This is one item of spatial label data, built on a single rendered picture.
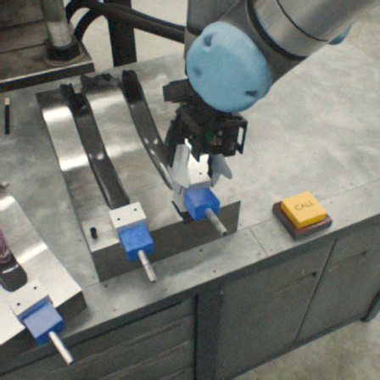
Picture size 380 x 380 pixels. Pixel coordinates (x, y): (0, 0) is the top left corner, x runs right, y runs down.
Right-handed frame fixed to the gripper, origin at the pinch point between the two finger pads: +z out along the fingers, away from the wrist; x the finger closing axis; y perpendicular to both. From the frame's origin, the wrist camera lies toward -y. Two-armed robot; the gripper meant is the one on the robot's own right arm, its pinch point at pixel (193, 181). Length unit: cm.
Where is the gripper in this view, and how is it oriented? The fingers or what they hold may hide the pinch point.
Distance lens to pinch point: 70.6
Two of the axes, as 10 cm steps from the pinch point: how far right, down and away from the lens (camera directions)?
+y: 4.1, 5.6, -7.2
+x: 9.1, -1.9, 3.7
